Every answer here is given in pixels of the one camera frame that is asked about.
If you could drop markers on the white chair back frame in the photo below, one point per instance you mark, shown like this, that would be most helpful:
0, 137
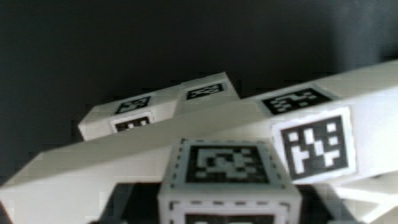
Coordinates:
325, 122

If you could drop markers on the white chair leg with tag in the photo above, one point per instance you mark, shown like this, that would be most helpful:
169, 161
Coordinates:
155, 106

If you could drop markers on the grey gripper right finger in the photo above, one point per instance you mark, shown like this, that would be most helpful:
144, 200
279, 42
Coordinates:
323, 209

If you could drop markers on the white tagged cube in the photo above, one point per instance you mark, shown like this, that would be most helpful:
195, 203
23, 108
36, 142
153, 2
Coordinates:
226, 186

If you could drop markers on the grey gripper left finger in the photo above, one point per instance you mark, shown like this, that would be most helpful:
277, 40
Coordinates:
131, 205

